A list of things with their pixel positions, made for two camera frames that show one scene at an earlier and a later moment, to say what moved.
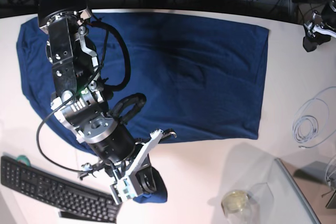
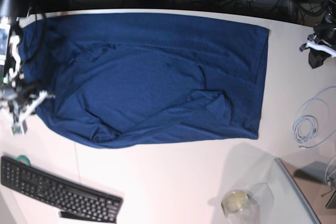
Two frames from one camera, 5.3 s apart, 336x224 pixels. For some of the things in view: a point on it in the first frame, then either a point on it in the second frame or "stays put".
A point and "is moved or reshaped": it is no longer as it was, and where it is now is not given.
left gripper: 128,162 to 18,104
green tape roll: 24,158 stays put
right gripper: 316,32 to 322,44
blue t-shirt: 195,78 is moved or reshaped
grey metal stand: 322,173 stays put
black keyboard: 69,195 stays put
